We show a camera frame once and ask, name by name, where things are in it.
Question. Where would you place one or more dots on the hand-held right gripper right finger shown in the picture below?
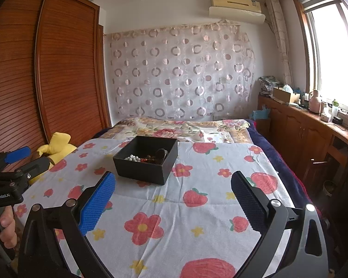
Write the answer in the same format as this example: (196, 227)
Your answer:
(249, 202)

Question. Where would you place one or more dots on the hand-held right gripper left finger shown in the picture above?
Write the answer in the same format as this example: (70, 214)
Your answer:
(97, 205)

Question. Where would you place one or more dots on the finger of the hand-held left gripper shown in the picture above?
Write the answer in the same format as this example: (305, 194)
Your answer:
(34, 166)
(17, 154)

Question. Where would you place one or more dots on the black box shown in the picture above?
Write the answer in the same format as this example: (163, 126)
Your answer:
(139, 175)

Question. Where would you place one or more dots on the patterned metal bangle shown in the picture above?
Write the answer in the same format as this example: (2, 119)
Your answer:
(161, 149)

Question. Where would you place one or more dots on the person's left hand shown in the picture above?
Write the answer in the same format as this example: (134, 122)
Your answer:
(7, 226)

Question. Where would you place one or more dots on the yellow plush toy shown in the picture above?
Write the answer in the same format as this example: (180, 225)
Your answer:
(59, 144)

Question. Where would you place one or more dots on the navy blanket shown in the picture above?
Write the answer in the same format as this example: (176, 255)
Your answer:
(281, 162)

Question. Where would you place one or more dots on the dark wooden chair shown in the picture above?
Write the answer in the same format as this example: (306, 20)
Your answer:
(316, 168)

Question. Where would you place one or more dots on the strawberry print blanket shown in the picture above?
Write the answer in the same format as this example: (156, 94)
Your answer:
(174, 217)

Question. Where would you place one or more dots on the wooden slatted wardrobe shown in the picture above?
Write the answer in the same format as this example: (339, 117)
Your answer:
(46, 72)

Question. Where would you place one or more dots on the wooden sideboard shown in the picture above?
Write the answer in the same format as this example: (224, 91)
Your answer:
(295, 127)

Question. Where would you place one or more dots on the blue plastic bag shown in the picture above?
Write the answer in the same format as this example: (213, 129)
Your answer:
(261, 113)

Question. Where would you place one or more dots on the floral quilt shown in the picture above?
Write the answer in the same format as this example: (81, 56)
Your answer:
(168, 129)

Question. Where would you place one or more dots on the cardboard box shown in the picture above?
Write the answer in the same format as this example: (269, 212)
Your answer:
(281, 95)

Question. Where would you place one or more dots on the pile of patterned bags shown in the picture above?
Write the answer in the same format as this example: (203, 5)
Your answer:
(268, 85)

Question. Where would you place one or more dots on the pink kettle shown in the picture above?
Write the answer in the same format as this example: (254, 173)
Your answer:
(314, 102)

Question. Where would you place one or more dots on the pale plastic bag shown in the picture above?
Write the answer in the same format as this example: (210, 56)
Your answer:
(287, 88)

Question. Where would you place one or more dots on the small black device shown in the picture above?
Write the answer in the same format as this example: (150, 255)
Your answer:
(337, 120)

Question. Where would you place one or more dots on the white bottle green cap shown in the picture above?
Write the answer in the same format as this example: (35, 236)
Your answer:
(335, 108)

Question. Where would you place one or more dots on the circle patterned sheer curtain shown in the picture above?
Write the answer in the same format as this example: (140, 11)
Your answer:
(177, 72)

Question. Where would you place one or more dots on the beige window curtain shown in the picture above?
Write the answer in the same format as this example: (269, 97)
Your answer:
(280, 40)

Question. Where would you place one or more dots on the window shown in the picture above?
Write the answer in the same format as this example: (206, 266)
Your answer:
(327, 43)

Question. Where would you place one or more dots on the wall air conditioner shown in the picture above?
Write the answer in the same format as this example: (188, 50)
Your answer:
(235, 8)

